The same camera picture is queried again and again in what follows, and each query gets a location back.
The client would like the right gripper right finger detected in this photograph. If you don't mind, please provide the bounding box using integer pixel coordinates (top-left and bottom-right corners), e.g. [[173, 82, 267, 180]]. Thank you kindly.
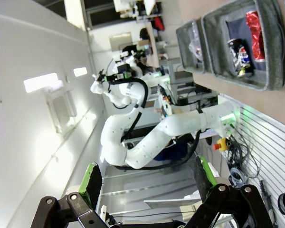
[[185, 155, 276, 228]]

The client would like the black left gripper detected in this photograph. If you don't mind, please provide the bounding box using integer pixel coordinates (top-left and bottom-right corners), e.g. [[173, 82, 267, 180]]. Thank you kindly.
[[104, 71, 133, 82]]

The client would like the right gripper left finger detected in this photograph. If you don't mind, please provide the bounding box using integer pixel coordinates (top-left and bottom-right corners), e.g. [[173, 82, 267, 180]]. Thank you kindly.
[[37, 162, 110, 228]]

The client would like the clear plastic bottle blue cap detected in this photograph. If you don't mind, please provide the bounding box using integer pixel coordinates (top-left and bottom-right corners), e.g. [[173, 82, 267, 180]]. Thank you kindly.
[[189, 39, 204, 63]]

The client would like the crushed black drink can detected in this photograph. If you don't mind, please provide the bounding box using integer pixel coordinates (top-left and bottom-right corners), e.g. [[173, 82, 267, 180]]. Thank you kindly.
[[227, 38, 254, 78]]

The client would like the crushed red drink can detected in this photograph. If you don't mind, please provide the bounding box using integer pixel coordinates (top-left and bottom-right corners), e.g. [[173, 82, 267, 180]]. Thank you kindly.
[[246, 10, 266, 62]]

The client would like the small ceiling light panel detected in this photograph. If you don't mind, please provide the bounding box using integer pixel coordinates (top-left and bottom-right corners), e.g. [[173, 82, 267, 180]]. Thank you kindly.
[[73, 67, 88, 77]]

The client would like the yellow red emergency stop button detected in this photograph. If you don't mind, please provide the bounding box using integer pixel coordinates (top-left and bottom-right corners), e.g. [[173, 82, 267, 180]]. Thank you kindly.
[[212, 137, 228, 152]]

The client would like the grey fabric basket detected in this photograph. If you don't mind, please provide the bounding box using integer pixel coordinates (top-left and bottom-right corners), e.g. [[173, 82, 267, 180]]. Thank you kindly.
[[175, 18, 213, 74], [201, 0, 285, 92]]

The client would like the white ceiling fixture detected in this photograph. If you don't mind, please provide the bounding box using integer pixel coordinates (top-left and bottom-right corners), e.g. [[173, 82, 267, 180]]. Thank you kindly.
[[41, 87, 78, 135]]

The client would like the slotted aluminium panel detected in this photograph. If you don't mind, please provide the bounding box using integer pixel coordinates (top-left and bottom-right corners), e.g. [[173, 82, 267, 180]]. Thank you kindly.
[[217, 94, 285, 228]]

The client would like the large ceiling light panel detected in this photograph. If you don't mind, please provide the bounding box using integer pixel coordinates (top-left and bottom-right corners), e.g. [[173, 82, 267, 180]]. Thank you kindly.
[[23, 72, 62, 94]]

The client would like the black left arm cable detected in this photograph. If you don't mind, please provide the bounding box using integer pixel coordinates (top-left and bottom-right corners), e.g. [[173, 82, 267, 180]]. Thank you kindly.
[[108, 78, 202, 171]]

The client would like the tangled cable bundle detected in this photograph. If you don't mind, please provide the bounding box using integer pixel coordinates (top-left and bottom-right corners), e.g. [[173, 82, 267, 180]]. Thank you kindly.
[[225, 134, 261, 190]]

